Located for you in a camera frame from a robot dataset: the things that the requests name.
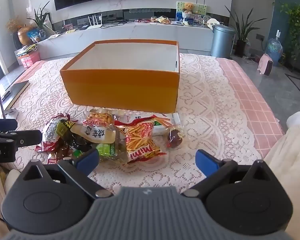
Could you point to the green raisin packet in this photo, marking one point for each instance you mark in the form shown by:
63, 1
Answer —
110, 150

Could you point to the white television cabinet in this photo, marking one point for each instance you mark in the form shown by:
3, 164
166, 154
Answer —
140, 32

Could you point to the snack bag on cabinet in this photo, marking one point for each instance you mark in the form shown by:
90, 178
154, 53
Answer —
162, 20

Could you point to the pale yellow cartoon snack packet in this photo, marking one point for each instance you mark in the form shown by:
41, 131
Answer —
95, 133

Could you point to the pink space heater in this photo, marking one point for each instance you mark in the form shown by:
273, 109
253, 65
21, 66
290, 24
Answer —
265, 64

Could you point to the white lace tablecloth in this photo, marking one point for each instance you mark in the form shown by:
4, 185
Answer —
202, 100

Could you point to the pink storage box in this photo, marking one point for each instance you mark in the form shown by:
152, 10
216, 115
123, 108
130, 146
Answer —
28, 59

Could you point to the golden vase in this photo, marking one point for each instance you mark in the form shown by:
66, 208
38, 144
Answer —
25, 36

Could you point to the hanging green vine plant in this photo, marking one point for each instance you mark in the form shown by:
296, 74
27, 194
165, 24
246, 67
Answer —
296, 27

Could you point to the dried flower bunch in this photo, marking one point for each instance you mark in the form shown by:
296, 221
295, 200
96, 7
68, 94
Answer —
13, 25

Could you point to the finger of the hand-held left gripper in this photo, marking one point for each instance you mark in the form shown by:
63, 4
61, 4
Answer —
3, 124
27, 137

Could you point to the dark red candy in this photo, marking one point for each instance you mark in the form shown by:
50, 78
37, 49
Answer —
175, 137

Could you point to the potted plant in black pot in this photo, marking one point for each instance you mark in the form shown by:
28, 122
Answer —
241, 33

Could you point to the white round hand fan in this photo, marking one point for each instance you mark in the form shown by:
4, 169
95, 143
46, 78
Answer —
212, 23

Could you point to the blue water bottle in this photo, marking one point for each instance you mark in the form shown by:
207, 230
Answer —
274, 51

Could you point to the black and yellow snack packet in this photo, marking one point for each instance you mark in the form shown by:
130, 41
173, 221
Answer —
65, 130

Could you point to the brown teddy bear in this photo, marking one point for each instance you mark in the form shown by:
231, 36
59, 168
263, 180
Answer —
188, 7

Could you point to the white spicy strip packet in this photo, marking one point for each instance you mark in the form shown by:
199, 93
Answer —
165, 125

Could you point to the red shrimp stick packet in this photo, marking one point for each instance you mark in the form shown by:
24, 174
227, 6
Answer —
140, 140

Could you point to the cream cloth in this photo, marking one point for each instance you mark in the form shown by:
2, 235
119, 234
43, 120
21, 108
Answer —
11, 180
290, 155

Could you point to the white router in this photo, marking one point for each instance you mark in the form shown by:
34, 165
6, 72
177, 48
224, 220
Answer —
95, 25

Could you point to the potted plant in blue vase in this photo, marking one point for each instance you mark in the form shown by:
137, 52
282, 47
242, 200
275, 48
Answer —
41, 20

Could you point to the orange cardboard box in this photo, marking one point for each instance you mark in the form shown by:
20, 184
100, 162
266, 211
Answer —
120, 90

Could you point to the orange crispy snack packet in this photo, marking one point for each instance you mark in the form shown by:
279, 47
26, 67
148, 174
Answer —
100, 118

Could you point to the grey pedal trash can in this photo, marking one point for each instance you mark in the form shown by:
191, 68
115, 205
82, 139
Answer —
222, 41

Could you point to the dark flat board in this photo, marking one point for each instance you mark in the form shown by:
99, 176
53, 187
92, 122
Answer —
16, 91

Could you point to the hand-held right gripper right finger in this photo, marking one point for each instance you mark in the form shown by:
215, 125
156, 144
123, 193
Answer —
206, 161

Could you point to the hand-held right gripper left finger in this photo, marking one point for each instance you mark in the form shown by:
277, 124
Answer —
87, 161

